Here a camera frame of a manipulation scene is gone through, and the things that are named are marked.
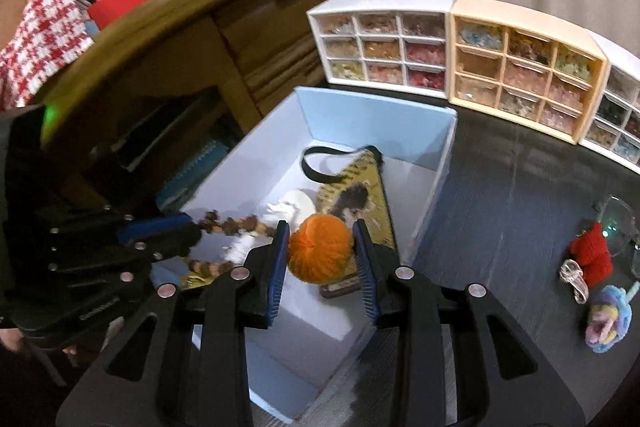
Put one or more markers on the white bead drawer organizer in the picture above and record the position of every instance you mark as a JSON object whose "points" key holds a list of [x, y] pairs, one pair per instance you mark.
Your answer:
{"points": [[620, 117], [380, 52]]}

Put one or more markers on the white soft toy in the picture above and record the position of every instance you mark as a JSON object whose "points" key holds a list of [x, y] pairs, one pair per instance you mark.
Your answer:
{"points": [[297, 205]]}

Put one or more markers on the red white checkered cloth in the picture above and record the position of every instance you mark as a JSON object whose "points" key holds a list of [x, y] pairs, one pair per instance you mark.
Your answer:
{"points": [[40, 42]]}

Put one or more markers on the wooden desk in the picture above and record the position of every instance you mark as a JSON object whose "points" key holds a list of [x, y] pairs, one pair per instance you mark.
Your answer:
{"points": [[165, 52]]}

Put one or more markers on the light blue cardboard box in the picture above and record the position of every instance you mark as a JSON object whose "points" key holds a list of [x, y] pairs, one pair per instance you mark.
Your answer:
{"points": [[370, 127]]}

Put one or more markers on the orange paper honeycomb ball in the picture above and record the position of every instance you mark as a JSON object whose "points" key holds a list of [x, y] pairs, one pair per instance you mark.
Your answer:
{"points": [[320, 252]]}

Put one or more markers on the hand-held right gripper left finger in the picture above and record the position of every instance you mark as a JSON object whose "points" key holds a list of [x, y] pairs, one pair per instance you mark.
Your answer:
{"points": [[277, 268]]}

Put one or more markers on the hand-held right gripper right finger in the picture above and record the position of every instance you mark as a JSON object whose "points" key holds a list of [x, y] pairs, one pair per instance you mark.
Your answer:
{"points": [[365, 268]]}

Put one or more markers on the brown cardboard box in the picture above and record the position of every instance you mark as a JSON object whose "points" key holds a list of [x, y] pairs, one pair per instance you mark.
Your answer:
{"points": [[280, 32]]}

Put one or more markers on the teal book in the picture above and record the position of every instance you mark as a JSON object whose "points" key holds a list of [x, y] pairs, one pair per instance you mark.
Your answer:
{"points": [[200, 172]]}

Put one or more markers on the red knitted charm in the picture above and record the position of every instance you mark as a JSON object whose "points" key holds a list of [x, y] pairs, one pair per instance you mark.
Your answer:
{"points": [[590, 252]]}

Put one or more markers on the clear eyeglasses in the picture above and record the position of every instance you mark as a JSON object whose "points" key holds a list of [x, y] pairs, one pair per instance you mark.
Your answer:
{"points": [[620, 222]]}

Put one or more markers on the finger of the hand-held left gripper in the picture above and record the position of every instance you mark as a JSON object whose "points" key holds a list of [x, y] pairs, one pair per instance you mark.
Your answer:
{"points": [[172, 243], [150, 227]]}

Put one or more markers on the yellow bead drawer organizer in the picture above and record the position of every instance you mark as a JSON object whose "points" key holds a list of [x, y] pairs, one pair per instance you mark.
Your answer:
{"points": [[525, 67]]}

